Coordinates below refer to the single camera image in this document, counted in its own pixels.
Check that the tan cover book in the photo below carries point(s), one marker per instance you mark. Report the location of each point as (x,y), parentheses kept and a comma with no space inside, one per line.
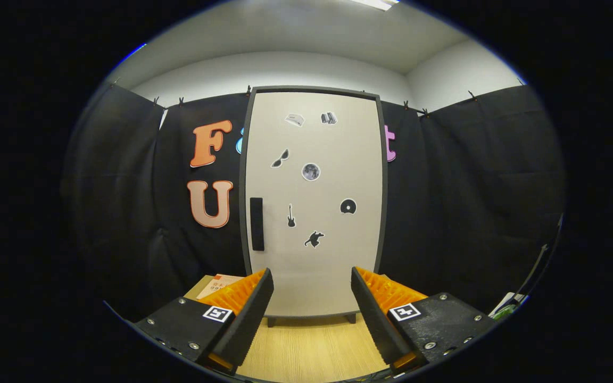
(218,287)

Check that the dark grey shoe cabinet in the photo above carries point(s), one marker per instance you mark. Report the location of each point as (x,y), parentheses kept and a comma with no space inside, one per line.
(242,213)

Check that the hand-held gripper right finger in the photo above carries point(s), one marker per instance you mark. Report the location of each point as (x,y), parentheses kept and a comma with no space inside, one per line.
(375,316)

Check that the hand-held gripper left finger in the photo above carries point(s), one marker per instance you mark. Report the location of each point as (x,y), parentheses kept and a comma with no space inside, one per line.
(248,316)

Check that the ceiling light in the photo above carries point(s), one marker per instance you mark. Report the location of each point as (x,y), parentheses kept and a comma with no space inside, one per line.
(375,4)

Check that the white and green object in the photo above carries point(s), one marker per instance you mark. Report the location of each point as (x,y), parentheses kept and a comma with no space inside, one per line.
(508,307)

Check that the black backdrop cloth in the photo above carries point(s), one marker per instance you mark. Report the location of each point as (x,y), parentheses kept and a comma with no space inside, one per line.
(471,202)

